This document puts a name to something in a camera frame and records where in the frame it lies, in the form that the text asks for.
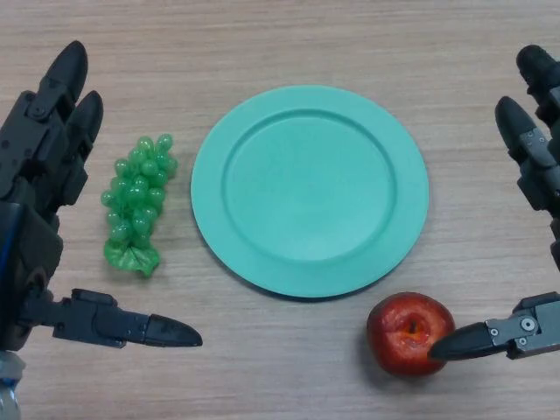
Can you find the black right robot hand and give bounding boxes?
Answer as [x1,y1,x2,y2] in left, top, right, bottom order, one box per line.
[428,43,560,362]

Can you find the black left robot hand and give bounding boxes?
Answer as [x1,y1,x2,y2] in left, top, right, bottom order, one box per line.
[0,40,204,355]

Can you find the green plastic grape bunch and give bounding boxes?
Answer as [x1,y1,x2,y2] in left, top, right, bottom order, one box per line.
[100,133,180,278]

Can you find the green round plate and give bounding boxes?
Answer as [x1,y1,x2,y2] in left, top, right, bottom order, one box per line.
[190,85,430,301]

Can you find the red apple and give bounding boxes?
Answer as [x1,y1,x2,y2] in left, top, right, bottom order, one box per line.
[366,290,457,376]

